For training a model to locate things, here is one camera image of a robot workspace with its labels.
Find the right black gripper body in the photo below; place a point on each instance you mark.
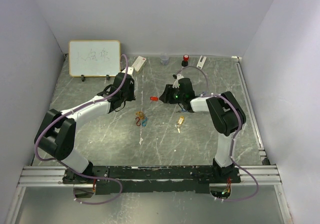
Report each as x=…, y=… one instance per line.
x=176, y=96

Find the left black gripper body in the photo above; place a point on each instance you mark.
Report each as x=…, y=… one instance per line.
x=129, y=95

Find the red key tag with key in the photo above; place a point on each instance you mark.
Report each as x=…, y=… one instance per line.
x=154, y=98

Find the orange carabiner clip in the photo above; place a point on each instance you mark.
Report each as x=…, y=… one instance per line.
x=140, y=114

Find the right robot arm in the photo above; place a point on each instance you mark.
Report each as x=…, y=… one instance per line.
x=226, y=113

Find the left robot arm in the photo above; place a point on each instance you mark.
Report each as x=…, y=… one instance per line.
x=56, y=135

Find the yellow key tag with key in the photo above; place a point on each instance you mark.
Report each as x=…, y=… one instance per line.
x=179, y=123

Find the white red cardboard box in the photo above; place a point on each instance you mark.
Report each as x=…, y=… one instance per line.
x=139, y=63

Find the red black stamp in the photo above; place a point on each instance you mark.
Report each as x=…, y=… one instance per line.
x=185, y=61

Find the red carabiner clip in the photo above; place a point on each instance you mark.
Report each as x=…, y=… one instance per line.
x=138, y=121

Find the white rectangular device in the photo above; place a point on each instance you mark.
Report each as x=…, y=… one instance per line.
x=201, y=62

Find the clear plastic cup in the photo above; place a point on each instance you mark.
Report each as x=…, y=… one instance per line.
x=164, y=59

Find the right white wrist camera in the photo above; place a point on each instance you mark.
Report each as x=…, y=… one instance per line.
x=176, y=82

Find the white whiteboard wooden frame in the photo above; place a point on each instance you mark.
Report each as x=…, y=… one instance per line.
x=94, y=58

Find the right side aluminium rail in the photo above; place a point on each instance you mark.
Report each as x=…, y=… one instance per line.
x=251, y=115

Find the aluminium rail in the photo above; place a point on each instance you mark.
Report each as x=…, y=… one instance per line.
x=251, y=115
x=44, y=176

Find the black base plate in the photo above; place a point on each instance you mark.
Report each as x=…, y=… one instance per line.
x=196, y=178

